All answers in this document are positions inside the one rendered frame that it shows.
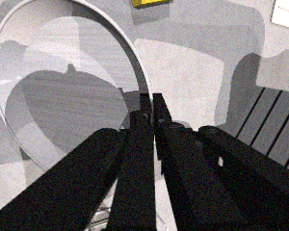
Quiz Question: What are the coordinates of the silver wire dish rack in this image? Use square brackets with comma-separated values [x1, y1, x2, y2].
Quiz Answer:
[85, 208, 166, 231]

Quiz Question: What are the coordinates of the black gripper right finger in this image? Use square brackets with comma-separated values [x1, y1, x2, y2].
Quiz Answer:
[152, 93, 289, 231]

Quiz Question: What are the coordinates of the white round plate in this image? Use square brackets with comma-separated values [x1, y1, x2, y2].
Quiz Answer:
[0, 0, 154, 171]

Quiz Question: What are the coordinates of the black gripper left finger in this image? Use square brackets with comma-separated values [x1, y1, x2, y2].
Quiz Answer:
[0, 93, 157, 231]

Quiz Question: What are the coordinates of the yellow sponge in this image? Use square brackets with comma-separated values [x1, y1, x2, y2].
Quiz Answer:
[132, 0, 171, 8]

